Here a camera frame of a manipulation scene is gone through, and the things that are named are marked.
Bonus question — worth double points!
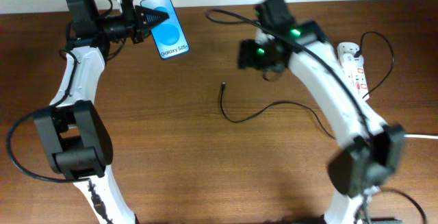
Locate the white charger plug adapter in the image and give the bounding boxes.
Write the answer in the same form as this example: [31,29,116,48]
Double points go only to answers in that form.
[339,53,363,71]

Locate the blue Galaxy smartphone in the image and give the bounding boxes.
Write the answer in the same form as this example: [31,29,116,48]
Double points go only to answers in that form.
[140,0,190,60]

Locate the black charger cable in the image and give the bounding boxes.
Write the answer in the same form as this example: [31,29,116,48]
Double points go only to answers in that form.
[219,31,396,140]

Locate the white power strip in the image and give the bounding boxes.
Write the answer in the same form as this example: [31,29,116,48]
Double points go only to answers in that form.
[337,42,370,101]

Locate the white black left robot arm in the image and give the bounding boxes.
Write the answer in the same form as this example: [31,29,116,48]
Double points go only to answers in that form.
[34,0,169,223]

